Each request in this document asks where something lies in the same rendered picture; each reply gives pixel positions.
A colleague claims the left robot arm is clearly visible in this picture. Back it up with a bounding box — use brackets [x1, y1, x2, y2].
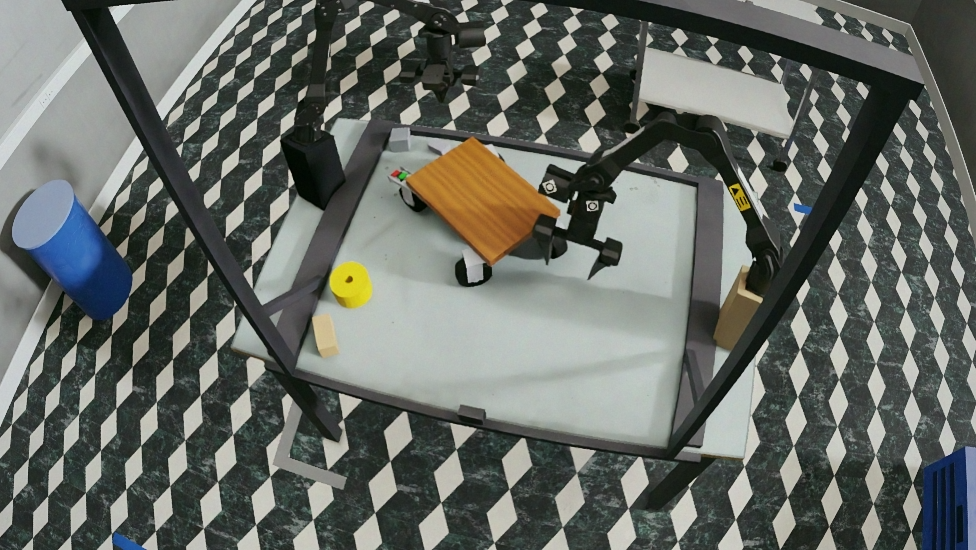
[290, 0, 486, 147]

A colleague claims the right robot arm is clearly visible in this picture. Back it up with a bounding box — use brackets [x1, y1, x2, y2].
[538, 112, 784, 298]

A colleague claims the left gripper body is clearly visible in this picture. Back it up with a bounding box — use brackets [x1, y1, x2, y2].
[399, 48, 482, 86]

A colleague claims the tan wooden block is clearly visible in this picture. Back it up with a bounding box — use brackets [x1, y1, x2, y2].
[312, 313, 340, 358]

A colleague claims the yellow short cylinder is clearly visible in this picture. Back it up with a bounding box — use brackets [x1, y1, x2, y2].
[330, 262, 372, 309]

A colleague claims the wooden platform dolly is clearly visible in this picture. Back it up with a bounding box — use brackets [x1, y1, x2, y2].
[388, 137, 565, 287]

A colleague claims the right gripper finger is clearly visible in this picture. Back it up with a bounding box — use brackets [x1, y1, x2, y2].
[536, 236, 554, 266]
[587, 252, 611, 280]

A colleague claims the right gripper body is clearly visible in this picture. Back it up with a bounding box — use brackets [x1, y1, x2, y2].
[531, 208, 623, 266]

